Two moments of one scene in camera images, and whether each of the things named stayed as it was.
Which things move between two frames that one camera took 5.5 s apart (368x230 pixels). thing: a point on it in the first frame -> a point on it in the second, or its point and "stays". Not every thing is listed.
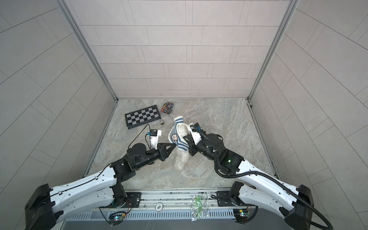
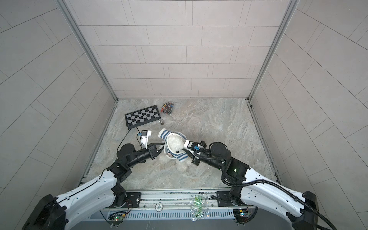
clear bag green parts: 199,206 stays
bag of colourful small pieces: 167,108 stays
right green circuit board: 241,214 stays
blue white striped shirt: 174,136 -> 182,156
